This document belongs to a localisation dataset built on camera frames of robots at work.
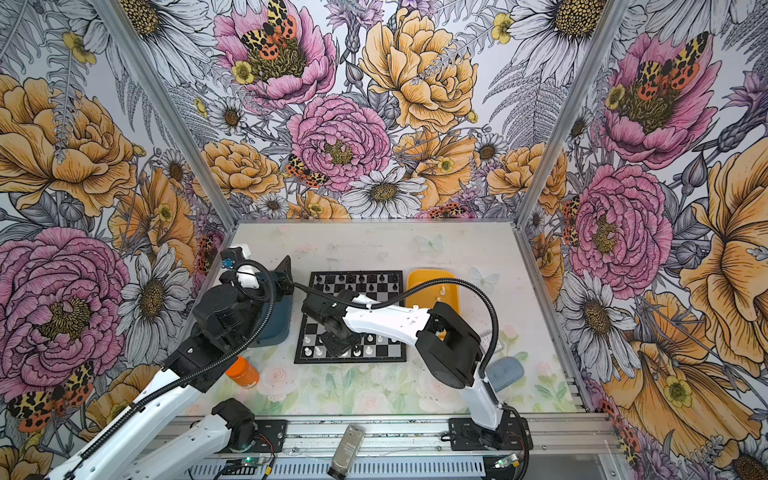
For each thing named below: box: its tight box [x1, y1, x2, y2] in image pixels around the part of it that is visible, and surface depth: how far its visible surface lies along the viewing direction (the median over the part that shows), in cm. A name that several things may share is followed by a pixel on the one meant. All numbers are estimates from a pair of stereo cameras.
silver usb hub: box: [328, 424, 365, 480], surface depth 70 cm
